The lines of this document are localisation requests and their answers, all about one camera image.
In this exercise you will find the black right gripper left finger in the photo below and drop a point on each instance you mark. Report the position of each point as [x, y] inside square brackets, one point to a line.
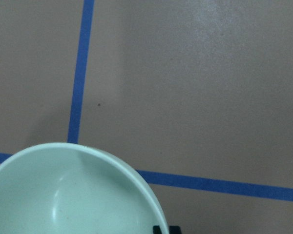
[156, 229]

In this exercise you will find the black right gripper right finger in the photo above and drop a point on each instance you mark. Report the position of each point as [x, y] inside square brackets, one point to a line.
[174, 230]

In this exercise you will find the green bowl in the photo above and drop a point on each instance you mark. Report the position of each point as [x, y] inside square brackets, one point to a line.
[63, 188]

